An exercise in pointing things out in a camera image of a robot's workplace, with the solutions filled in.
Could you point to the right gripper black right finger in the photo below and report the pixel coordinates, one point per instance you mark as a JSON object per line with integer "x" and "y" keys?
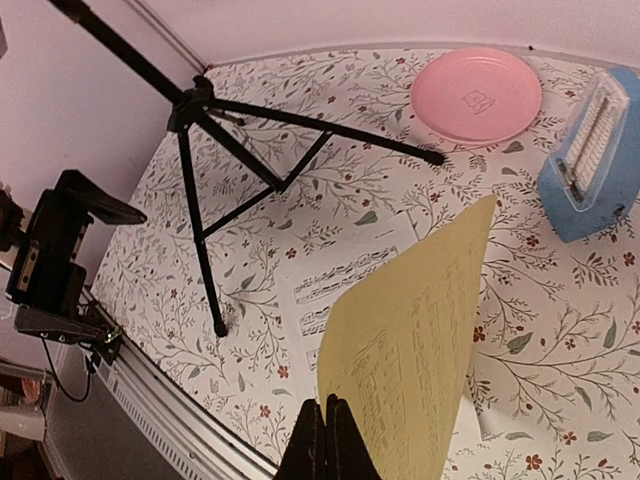
{"x": 346, "y": 454}

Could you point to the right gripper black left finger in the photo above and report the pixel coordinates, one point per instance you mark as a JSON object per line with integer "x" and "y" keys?
{"x": 304, "y": 457}

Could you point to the yellow sheet music page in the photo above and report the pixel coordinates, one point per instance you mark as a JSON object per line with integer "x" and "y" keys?
{"x": 397, "y": 346}

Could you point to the white sheet music page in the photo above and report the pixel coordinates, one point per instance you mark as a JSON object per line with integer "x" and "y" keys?
{"x": 309, "y": 285}

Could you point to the blue metronome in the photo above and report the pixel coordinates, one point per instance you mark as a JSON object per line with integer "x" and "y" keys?
{"x": 590, "y": 179}

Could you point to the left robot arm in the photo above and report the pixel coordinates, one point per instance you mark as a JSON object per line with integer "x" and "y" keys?
{"x": 40, "y": 248}

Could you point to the floral table mat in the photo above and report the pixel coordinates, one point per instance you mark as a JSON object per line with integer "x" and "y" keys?
{"x": 554, "y": 383}

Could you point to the pink plate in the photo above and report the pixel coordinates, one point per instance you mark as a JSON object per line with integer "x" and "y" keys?
{"x": 476, "y": 96}

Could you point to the front aluminium rail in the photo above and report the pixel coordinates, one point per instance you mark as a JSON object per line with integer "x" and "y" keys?
{"x": 191, "y": 440}

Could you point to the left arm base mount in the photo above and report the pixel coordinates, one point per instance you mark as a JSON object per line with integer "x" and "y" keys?
{"x": 92, "y": 328}

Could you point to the left aluminium frame post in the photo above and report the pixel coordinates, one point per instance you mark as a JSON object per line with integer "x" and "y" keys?
{"x": 144, "y": 11}

